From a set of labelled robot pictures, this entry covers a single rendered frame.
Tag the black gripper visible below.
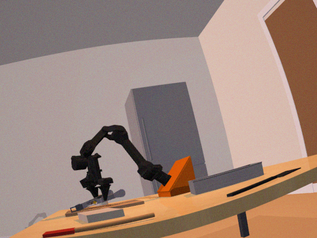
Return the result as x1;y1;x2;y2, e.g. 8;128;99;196
83;167;113;201

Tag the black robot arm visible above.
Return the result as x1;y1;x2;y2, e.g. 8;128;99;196
71;125;171;187

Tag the pale pink flat rectangular slab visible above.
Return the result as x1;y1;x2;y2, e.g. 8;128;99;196
77;208;125;223

